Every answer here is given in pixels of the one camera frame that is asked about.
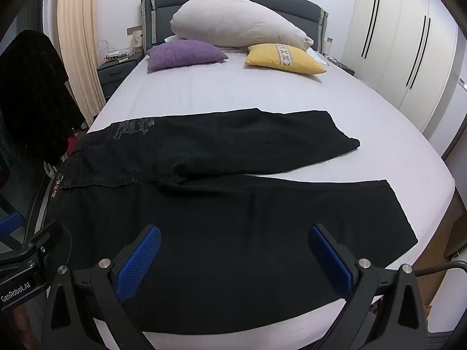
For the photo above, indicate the clear plastic bag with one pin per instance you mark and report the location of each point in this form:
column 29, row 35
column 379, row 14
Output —
column 109, row 53

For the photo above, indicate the black chair armrest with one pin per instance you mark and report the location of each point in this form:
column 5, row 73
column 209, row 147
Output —
column 443, row 267

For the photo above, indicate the dark grey nightstand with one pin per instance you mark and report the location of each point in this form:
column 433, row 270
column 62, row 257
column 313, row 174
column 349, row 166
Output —
column 113, row 74

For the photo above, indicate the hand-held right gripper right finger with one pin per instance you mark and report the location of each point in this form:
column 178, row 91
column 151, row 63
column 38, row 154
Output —
column 330, row 262

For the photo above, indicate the nightstand beside wardrobe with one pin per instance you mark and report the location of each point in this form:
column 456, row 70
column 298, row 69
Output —
column 341, row 67

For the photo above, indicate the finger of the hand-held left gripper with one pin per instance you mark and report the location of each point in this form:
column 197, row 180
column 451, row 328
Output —
column 43, row 240

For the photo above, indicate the beige curtain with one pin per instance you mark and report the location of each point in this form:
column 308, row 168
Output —
column 78, row 43

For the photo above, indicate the black pants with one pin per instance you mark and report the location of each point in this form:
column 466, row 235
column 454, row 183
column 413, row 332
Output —
column 219, row 207

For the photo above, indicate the purple cushion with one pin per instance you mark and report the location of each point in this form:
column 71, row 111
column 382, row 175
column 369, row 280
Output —
column 182, row 54

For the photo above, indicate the bed with white sheet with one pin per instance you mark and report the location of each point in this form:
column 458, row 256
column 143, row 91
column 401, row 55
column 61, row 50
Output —
column 255, row 87

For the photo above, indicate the dark hanging garment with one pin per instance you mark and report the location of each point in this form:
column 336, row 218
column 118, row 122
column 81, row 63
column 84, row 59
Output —
column 33, row 91

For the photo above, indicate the wall switch plate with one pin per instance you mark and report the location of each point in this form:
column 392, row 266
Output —
column 134, row 30

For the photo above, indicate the large white pillow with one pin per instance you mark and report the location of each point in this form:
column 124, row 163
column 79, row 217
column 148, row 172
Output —
column 233, row 22

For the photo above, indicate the red object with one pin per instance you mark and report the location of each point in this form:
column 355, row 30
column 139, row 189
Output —
column 72, row 145

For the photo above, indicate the glass window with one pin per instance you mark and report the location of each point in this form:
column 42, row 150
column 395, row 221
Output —
column 14, row 193

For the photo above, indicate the yellow cushion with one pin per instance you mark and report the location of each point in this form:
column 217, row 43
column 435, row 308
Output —
column 266, row 60

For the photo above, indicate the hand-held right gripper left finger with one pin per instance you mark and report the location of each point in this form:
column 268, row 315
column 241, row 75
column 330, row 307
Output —
column 140, row 262

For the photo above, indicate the white wardrobe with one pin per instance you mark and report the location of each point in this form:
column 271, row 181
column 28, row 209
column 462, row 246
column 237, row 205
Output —
column 401, row 43

